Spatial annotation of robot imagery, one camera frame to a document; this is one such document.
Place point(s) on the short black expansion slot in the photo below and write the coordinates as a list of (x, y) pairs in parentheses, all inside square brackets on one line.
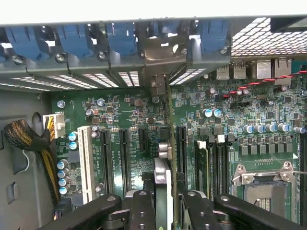
[(143, 140)]

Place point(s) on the white expansion slot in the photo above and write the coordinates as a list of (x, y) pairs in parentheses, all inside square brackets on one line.
[(86, 163)]

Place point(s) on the CPU socket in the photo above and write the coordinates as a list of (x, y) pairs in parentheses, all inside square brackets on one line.
[(266, 198)]

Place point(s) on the green motherboard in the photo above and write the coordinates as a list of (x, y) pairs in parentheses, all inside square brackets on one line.
[(192, 107)]

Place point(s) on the thin metal locking lever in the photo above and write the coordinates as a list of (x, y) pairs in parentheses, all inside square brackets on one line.
[(301, 172)]

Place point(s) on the black RAM slot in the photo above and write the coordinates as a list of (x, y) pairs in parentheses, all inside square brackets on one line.
[(227, 167), (219, 167), (211, 167)]

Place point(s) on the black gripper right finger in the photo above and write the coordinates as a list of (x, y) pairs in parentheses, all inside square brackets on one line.
[(199, 213)]

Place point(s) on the blue slot latch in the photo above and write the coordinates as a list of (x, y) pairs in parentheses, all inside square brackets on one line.
[(74, 38), (24, 40), (121, 38), (212, 36)]

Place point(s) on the long black expansion slot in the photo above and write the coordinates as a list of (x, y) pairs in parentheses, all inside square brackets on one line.
[(106, 163), (181, 153), (125, 160)]

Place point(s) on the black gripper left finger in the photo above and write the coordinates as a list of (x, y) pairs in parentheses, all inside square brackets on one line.
[(141, 210)]

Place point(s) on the open grey PC case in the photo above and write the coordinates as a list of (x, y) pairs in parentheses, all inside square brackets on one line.
[(24, 100)]

